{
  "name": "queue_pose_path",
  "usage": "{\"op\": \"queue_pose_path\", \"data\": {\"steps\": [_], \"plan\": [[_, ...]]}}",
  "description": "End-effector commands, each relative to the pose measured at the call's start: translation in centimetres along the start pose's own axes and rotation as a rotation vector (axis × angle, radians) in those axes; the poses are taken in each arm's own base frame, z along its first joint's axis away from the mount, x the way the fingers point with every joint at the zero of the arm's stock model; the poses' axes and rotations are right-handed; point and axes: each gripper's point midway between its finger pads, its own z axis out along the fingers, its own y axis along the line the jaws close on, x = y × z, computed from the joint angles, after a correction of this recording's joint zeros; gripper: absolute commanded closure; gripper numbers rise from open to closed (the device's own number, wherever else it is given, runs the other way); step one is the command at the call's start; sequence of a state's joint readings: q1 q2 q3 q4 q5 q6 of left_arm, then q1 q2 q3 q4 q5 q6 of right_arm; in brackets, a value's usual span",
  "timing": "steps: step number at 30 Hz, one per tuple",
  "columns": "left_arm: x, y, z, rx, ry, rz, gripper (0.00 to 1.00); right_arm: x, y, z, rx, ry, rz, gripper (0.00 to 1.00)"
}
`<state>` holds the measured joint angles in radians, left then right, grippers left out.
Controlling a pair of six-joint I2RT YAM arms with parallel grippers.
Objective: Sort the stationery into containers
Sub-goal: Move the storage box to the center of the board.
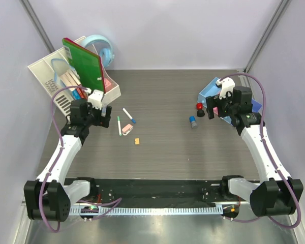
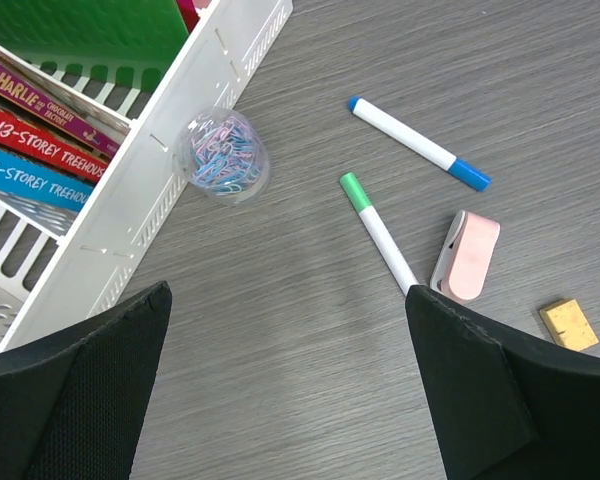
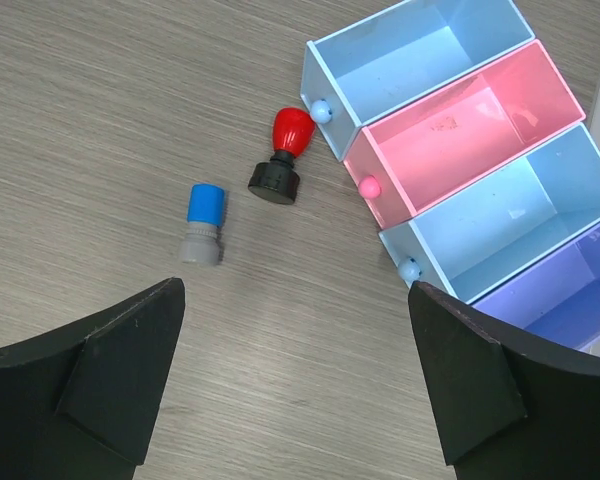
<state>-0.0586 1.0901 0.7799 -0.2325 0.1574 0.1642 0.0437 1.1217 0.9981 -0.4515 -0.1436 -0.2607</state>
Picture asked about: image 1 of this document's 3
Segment four colour drawer organizer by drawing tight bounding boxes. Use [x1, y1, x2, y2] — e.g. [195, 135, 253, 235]
[197, 78, 265, 128]

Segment green capped marker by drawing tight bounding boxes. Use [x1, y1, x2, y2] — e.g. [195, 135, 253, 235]
[117, 116, 122, 136]

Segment blue grey glue stick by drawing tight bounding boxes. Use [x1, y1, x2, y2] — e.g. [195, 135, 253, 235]
[189, 116, 198, 129]

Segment blue capped marker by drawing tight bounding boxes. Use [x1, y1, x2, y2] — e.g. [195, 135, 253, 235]
[122, 108, 136, 124]

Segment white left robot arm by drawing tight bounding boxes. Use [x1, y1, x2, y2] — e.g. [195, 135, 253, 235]
[24, 99, 112, 222]

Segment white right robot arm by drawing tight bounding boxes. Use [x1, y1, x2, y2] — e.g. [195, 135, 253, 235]
[205, 86, 303, 217]

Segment red black stamp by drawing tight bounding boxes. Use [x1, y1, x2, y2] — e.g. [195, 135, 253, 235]
[196, 103, 205, 117]

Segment blue and red books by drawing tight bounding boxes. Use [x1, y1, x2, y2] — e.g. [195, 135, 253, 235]
[69, 88, 88, 100]

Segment pink box in rack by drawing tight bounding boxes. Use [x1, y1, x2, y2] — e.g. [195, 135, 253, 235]
[104, 78, 112, 93]

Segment green folder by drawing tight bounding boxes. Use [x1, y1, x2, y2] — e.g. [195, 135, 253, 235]
[62, 38, 106, 93]

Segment white desk organizer rack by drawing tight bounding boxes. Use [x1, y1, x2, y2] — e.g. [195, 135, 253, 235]
[28, 36, 121, 116]

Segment light blue headphones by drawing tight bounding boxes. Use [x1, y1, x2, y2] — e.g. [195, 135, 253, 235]
[81, 35, 114, 68]

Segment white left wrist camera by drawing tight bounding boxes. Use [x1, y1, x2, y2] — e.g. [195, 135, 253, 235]
[87, 89, 104, 110]

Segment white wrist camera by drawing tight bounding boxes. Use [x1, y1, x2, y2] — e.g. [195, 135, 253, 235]
[216, 78, 235, 100]
[87, 89, 104, 110]

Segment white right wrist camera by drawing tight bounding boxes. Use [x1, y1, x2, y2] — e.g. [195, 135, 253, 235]
[216, 78, 235, 100]

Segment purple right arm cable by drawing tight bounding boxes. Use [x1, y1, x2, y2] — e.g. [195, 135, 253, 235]
[220, 73, 302, 229]

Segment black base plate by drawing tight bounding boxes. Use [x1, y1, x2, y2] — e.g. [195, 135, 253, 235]
[63, 177, 261, 208]

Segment white slotted cable duct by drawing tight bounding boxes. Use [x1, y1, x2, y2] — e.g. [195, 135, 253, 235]
[69, 205, 223, 216]

